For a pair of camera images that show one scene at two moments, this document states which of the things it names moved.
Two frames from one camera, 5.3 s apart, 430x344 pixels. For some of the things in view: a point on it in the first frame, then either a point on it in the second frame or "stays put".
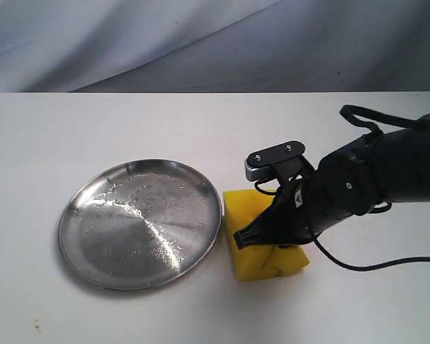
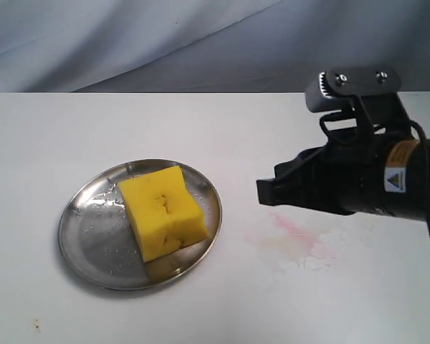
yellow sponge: x=259 y=262 -> x=164 y=214
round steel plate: x=140 y=225 stays put
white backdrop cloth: x=208 y=46 stays put
